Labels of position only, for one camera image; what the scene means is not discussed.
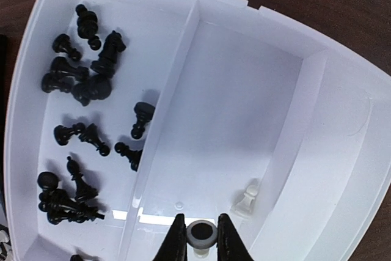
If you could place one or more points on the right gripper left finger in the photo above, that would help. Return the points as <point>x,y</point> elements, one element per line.
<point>174,246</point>

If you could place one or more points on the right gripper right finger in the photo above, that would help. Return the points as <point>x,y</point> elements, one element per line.
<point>230,246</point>

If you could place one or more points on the black white chessboard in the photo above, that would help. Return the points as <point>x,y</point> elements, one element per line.
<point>4,100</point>

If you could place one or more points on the black chess piece lone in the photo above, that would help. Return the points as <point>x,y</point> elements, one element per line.
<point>78,257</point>

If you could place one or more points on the black chess pieces lower cluster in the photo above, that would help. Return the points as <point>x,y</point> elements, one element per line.
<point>59,206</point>

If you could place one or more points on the black chess pieces cluster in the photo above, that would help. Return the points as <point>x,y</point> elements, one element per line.
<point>91,88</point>
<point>59,206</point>

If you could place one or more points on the black chess pieces upper cluster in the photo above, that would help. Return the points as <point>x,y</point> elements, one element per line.
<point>91,88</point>

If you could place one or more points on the white pawn in tray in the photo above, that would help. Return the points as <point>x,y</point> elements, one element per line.
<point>244,204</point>

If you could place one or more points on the white plastic tray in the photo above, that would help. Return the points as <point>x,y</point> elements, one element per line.
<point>239,93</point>

